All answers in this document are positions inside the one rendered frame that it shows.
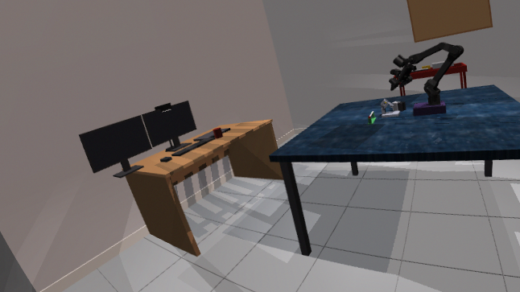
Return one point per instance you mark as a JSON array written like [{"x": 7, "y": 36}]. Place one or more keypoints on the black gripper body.
[{"x": 401, "y": 78}]

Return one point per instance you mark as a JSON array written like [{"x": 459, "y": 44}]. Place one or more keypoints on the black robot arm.
[{"x": 431, "y": 85}]

